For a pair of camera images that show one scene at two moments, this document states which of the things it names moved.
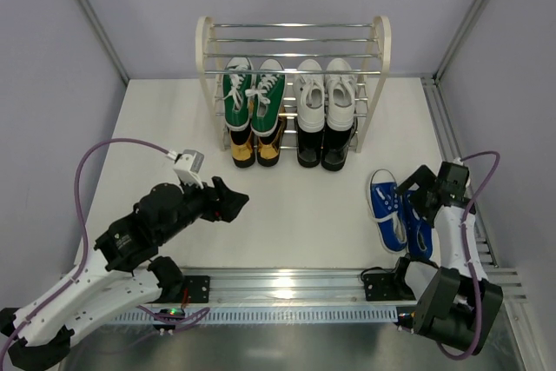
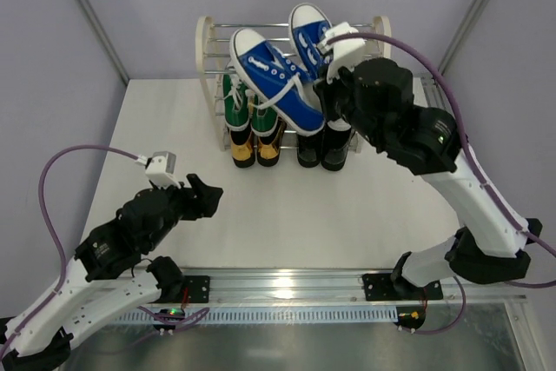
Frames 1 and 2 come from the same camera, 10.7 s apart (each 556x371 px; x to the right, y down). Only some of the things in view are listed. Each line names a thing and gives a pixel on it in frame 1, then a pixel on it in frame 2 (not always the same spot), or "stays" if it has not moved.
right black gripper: (426, 196) to (340, 96)
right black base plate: (381, 287) stays
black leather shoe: (309, 147) stays
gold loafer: (243, 151) stays
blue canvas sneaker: (418, 233) to (308, 25)
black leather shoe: (335, 147) stays
